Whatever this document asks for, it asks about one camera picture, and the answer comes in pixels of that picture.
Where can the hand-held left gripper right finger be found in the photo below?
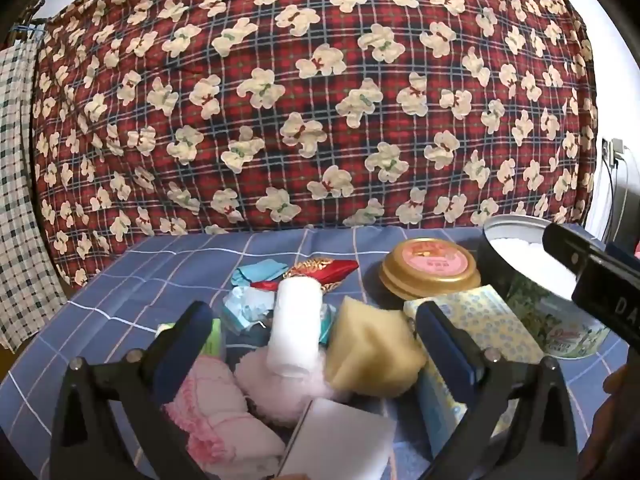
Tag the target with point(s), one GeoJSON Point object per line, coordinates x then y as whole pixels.
{"type": "Point", "coordinates": [445, 347]}

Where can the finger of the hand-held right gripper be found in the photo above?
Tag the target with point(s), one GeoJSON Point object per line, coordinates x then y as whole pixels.
{"type": "Point", "coordinates": [570, 245]}

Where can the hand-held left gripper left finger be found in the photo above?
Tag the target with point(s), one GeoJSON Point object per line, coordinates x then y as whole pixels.
{"type": "Point", "coordinates": [200, 332]}

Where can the round printed metal tin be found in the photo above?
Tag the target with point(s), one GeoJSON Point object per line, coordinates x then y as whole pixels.
{"type": "Point", "coordinates": [550, 320]}

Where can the pink knitted cloth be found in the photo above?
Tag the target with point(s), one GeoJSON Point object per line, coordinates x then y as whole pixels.
{"type": "Point", "coordinates": [210, 400]}

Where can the yellow sponge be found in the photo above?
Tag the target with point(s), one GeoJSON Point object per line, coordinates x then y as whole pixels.
{"type": "Point", "coordinates": [370, 355]}

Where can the pink fluffy puff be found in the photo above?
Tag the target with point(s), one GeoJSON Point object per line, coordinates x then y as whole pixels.
{"type": "Point", "coordinates": [260, 390]}

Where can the person's right hand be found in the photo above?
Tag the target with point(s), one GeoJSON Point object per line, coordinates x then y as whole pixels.
{"type": "Point", "coordinates": [622, 395]}

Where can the green white packet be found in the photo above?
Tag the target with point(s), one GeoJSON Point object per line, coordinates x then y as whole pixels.
{"type": "Point", "coordinates": [215, 335]}

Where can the crumpled teal wrapper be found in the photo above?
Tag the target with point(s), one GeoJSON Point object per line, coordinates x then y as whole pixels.
{"type": "Point", "coordinates": [245, 305]}

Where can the yellow patterned tissue pack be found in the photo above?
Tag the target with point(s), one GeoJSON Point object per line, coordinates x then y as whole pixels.
{"type": "Point", "coordinates": [500, 330]}

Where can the blue grid bedsheet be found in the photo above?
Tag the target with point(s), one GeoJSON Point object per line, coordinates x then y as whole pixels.
{"type": "Point", "coordinates": [150, 270]}

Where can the gold jar with pink label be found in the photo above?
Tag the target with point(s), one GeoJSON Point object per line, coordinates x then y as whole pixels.
{"type": "Point", "coordinates": [430, 265]}

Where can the flat teal wrapper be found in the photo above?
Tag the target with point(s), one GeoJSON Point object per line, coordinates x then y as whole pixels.
{"type": "Point", "coordinates": [260, 270]}

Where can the white cotton roll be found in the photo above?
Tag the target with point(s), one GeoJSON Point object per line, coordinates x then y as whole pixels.
{"type": "Point", "coordinates": [295, 320]}

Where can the white foam block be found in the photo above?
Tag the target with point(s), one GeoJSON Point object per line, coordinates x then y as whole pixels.
{"type": "Point", "coordinates": [340, 435]}

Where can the red gold pouch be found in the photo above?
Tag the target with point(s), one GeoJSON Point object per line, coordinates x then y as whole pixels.
{"type": "Point", "coordinates": [325, 270]}

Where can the green white checked cloth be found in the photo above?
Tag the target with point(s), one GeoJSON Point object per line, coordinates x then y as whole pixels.
{"type": "Point", "coordinates": [20, 210]}

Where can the red plaid bear-print quilt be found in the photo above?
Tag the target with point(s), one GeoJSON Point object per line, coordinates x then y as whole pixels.
{"type": "Point", "coordinates": [320, 110]}

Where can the clothes hangers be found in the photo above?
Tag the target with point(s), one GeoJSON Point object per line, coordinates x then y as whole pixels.
{"type": "Point", "coordinates": [27, 25]}

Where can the white wall socket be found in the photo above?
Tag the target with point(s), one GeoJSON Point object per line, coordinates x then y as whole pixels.
{"type": "Point", "coordinates": [615, 152]}

